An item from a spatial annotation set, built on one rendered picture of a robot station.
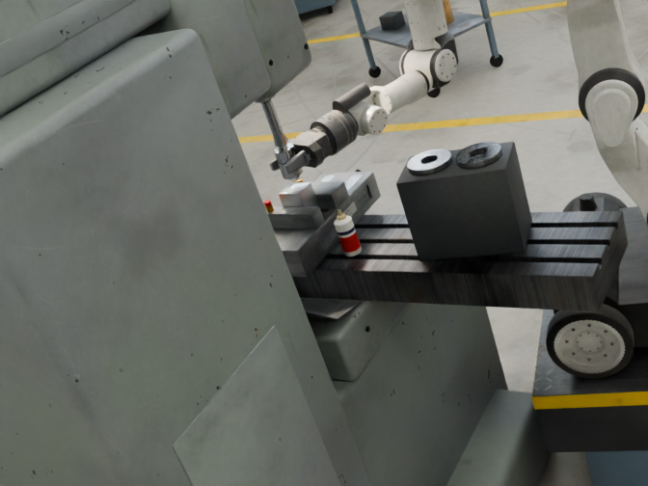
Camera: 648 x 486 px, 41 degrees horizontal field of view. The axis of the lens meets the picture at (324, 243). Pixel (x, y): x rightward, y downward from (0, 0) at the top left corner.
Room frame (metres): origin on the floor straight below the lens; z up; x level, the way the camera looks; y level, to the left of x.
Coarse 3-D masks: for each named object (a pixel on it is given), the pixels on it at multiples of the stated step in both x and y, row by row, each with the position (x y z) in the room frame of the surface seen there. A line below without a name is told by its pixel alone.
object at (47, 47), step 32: (0, 0) 1.28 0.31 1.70; (32, 0) 1.32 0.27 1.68; (64, 0) 1.36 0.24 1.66; (96, 0) 1.40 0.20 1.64; (128, 0) 1.45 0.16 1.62; (160, 0) 1.51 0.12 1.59; (0, 32) 1.26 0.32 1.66; (32, 32) 1.30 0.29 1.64; (64, 32) 1.34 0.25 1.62; (96, 32) 1.39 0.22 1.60; (128, 32) 1.44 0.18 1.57; (0, 64) 1.24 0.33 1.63; (32, 64) 1.28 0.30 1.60; (64, 64) 1.32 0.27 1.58; (0, 96) 1.22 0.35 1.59; (32, 96) 1.27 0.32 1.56
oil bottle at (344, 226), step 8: (344, 216) 1.70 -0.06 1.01; (336, 224) 1.70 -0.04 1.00; (344, 224) 1.69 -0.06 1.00; (352, 224) 1.70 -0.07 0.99; (344, 232) 1.69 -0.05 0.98; (352, 232) 1.69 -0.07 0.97; (344, 240) 1.69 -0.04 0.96; (352, 240) 1.69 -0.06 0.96; (344, 248) 1.69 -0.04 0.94; (352, 248) 1.69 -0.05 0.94; (360, 248) 1.69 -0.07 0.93
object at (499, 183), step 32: (416, 160) 1.61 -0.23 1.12; (448, 160) 1.56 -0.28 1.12; (480, 160) 1.51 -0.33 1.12; (512, 160) 1.52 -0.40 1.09; (416, 192) 1.55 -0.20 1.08; (448, 192) 1.52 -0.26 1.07; (480, 192) 1.49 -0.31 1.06; (512, 192) 1.47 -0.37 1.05; (416, 224) 1.56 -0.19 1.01; (448, 224) 1.53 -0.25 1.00; (480, 224) 1.50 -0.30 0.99; (512, 224) 1.47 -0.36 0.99; (448, 256) 1.54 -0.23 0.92
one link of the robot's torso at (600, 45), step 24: (576, 0) 1.79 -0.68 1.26; (600, 0) 1.77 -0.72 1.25; (576, 24) 1.81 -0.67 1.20; (600, 24) 1.80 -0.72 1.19; (624, 24) 1.87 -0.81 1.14; (576, 48) 1.83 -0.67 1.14; (600, 48) 1.81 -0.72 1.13; (624, 48) 1.78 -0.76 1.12; (600, 72) 1.80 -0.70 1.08; (624, 72) 1.78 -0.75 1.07
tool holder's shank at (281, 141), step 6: (264, 102) 1.81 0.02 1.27; (270, 102) 1.81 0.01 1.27; (264, 108) 1.81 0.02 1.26; (270, 108) 1.81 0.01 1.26; (270, 114) 1.81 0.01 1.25; (276, 114) 1.81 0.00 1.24; (270, 120) 1.81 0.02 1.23; (276, 120) 1.81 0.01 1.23; (270, 126) 1.81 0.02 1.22; (276, 126) 1.81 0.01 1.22; (276, 132) 1.81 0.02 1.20; (282, 132) 1.81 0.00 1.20; (276, 138) 1.81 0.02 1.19; (282, 138) 1.80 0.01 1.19; (276, 144) 1.81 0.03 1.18; (282, 144) 1.80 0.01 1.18
